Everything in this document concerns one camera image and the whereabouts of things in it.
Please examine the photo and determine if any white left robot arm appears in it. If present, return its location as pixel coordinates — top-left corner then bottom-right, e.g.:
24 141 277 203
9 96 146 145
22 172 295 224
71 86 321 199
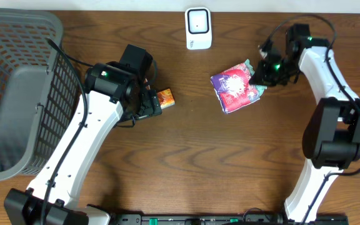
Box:
4 59 160 224

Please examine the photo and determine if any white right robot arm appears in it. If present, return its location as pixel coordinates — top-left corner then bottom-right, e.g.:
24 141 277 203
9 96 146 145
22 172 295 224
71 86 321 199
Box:
249 24 360 224

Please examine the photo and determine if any grey plastic mesh basket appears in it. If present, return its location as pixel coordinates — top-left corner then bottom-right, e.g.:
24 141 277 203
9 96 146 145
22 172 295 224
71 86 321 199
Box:
0 9 78 181

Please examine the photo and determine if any green wet wipes packet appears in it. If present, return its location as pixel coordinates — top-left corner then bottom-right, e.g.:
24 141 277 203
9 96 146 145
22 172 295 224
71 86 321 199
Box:
244 59 268 97

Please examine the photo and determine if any orange tissue packet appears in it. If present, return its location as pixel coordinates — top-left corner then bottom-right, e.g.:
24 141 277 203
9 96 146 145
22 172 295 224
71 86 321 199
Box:
157 88 175 109

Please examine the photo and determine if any purple red snack bag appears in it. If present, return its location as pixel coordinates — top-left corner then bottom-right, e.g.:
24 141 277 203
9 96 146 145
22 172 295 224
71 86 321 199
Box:
210 59 266 114

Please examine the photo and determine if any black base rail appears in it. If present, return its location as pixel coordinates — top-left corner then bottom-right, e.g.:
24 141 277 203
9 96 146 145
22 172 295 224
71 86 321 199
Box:
109 212 349 225

